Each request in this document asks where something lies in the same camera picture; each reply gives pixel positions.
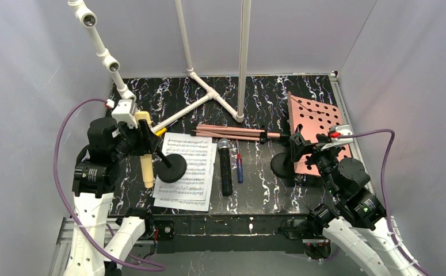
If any yellow toy microphone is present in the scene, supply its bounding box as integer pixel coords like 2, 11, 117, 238
134, 111, 154, 189

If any pink music stand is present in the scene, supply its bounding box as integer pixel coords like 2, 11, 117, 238
191, 93, 353, 160

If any sheet music page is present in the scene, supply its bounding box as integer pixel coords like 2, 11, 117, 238
153, 132, 212, 201
153, 139, 216, 212

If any blue red screwdriver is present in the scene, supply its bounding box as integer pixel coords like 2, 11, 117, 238
236, 140, 244, 184

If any black microphone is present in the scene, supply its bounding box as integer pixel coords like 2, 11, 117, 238
217, 139, 233, 197

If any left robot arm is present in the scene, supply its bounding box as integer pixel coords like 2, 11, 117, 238
63, 117, 155, 275

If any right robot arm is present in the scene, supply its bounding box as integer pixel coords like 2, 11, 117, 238
289, 125, 428, 275

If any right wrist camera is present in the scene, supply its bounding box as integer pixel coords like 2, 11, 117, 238
316, 125, 353, 151

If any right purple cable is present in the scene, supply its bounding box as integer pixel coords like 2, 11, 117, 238
338, 128, 433, 276

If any purple cable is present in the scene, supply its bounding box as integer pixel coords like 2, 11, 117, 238
53, 98, 166, 273
338, 128, 433, 276

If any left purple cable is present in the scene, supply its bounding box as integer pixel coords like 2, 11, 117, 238
53, 98, 166, 273

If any white PVC pipe frame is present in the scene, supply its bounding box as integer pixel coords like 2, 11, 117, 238
67, 0, 253, 139

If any aluminium frame rail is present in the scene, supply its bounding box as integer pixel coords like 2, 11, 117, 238
49, 217, 414, 276

